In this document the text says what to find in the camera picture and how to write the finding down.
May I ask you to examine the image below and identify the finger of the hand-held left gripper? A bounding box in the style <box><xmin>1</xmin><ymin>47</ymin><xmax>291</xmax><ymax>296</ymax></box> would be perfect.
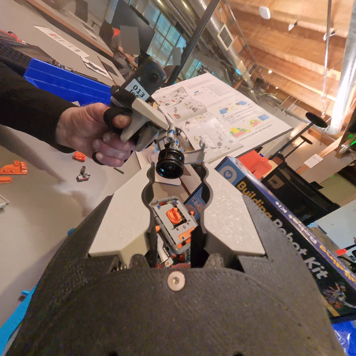
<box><xmin>120</xmin><ymin>103</ymin><xmax>169</xmax><ymax>142</ymax></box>
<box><xmin>134</xmin><ymin>125</ymin><xmax>162</xmax><ymax>153</ymax></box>

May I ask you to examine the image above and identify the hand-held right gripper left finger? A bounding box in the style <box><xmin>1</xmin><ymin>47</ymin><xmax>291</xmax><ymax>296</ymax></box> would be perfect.
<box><xmin>89</xmin><ymin>163</ymin><xmax>156</xmax><ymax>259</ymax></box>

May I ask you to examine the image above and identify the blue plastic bin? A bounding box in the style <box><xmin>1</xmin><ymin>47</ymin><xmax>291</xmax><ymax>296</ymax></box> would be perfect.
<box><xmin>24</xmin><ymin>57</ymin><xmax>120</xmax><ymax>106</ymax></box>

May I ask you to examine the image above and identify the grey orange tracked toy robot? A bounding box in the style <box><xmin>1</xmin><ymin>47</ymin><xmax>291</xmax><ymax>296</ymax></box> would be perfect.
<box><xmin>150</xmin><ymin>196</ymin><xmax>200</xmax><ymax>267</ymax></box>

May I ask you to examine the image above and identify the red plastic bin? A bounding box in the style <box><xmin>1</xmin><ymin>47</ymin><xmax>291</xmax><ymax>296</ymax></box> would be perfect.
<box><xmin>237</xmin><ymin>149</ymin><xmax>274</xmax><ymax>179</ymax></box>

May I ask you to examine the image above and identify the black stand pole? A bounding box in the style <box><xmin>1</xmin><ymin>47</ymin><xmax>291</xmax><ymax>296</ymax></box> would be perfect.
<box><xmin>166</xmin><ymin>0</ymin><xmax>221</xmax><ymax>85</ymax></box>

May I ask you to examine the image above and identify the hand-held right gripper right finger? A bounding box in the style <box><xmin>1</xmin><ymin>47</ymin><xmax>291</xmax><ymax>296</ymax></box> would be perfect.
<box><xmin>200</xmin><ymin>164</ymin><xmax>267</xmax><ymax>261</ymax></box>

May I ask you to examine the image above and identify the person's left hand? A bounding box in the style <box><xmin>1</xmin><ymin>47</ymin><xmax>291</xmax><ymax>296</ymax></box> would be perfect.
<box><xmin>56</xmin><ymin>103</ymin><xmax>139</xmax><ymax>167</ymax></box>

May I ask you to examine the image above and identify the blue plastic separator tool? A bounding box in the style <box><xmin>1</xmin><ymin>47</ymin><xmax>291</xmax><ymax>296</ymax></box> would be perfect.
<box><xmin>0</xmin><ymin>284</ymin><xmax>39</xmax><ymax>348</ymax></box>

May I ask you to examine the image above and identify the orange flat panel piece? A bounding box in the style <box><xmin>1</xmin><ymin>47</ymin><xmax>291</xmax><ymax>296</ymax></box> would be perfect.
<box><xmin>0</xmin><ymin>160</ymin><xmax>28</xmax><ymax>175</ymax></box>

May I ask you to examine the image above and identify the open instruction booklet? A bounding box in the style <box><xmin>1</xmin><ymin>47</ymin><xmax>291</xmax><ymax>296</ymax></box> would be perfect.
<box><xmin>151</xmin><ymin>72</ymin><xmax>294</xmax><ymax>164</ymax></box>

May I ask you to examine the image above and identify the blue cardboard box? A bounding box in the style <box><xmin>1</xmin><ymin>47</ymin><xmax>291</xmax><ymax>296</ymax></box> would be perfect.
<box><xmin>187</xmin><ymin>156</ymin><xmax>356</xmax><ymax>317</ymax></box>

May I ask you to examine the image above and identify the printed paper sheet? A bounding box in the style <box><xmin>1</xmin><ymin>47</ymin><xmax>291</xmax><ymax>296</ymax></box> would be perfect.
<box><xmin>34</xmin><ymin>25</ymin><xmax>89</xmax><ymax>59</ymax></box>

